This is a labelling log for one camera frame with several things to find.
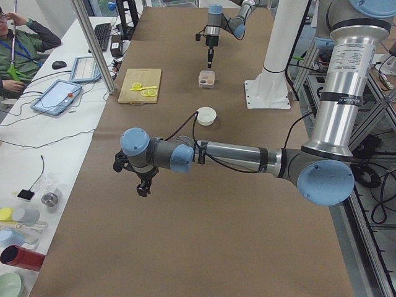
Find black power adapter box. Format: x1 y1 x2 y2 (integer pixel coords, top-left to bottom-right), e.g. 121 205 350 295
110 35 124 58

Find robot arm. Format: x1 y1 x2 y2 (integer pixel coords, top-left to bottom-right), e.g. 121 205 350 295
113 1 395 206
196 0 278 69

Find person in green jacket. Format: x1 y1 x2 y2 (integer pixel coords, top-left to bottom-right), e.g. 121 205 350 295
1 12 61 99

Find yellow cup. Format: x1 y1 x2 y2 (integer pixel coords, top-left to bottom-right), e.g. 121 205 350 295
0 207 14 222

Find light blue cup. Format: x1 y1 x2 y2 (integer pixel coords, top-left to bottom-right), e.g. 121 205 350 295
0 228 25 248

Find yellow plastic knife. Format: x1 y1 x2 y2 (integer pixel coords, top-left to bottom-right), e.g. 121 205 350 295
130 85 158 92

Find blue teach pendant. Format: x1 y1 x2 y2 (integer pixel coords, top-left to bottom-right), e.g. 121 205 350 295
30 80 82 116
69 56 101 83

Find lower left lemon slice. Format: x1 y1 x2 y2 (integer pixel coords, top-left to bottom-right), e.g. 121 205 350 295
147 89 158 97

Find lemon slice near knife tip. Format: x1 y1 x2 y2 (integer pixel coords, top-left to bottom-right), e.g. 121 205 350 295
131 82 142 90

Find green bowl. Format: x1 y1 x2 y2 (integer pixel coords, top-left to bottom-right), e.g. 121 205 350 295
1 272 23 297

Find white bowl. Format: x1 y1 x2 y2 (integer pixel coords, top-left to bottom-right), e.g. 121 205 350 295
197 106 217 126

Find wooden cutting board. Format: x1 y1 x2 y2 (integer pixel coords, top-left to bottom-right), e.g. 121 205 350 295
118 68 162 105

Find red cylinder cup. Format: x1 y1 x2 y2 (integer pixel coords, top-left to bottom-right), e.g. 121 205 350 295
1 245 46 272

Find steel cup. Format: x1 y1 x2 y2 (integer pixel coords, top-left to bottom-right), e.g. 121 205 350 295
41 188 62 213

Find grey cup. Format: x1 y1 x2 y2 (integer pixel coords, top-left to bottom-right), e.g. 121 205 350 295
12 208 40 226

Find small black square device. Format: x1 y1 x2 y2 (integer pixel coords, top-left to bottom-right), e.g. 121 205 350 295
17 189 35 202

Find far blue teach pendant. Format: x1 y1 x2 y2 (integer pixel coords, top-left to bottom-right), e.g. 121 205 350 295
69 56 101 83

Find aluminium frame post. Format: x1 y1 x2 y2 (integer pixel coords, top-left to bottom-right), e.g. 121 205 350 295
71 0 116 95

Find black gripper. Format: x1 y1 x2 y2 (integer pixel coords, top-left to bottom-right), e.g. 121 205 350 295
113 150 158 197
205 35 219 69

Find black computer mouse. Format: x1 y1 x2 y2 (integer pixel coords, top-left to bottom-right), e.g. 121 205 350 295
51 61 67 70

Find black keyboard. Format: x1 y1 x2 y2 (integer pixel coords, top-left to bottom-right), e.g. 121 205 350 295
94 23 111 51

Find clear plastic egg box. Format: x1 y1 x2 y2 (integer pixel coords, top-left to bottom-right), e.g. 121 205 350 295
198 70 215 88

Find near blue teach pendant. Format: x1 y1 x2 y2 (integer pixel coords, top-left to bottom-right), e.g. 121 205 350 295
30 80 82 116

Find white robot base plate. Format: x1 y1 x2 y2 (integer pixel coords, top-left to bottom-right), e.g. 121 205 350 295
245 0 310 109

